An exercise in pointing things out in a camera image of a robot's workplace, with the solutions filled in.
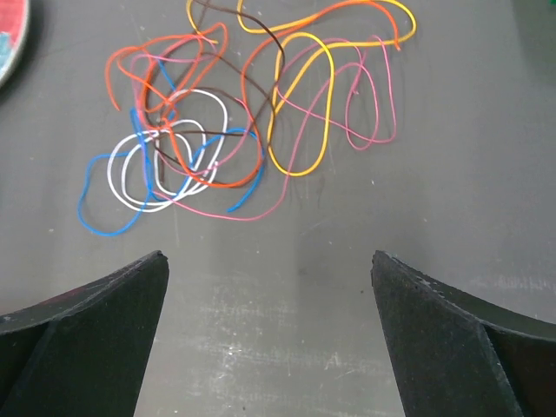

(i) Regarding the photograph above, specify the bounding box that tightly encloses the white cable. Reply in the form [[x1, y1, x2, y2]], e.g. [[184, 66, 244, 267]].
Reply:
[[107, 89, 229, 213]]

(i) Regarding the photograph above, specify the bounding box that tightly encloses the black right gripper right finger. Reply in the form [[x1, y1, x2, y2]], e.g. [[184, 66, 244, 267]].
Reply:
[[371, 251, 555, 416]]

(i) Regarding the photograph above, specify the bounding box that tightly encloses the orange cable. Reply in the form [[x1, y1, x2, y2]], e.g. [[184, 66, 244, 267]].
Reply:
[[105, 0, 401, 189]]

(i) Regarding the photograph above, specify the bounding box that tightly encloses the red floral plate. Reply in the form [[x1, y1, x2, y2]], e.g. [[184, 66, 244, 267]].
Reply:
[[0, 0, 30, 86]]

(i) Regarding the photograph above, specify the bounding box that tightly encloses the blue cable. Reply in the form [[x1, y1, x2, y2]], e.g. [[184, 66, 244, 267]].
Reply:
[[77, 60, 266, 237]]

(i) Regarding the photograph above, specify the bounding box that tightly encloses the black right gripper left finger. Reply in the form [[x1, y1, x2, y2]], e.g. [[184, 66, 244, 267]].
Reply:
[[1, 251, 169, 417]]

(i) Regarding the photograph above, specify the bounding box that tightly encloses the brown cable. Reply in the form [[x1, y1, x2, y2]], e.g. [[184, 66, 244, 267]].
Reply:
[[154, 0, 287, 186]]

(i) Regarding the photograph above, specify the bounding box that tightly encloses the pink cable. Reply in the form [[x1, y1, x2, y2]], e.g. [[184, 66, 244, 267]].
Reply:
[[129, 35, 398, 222]]

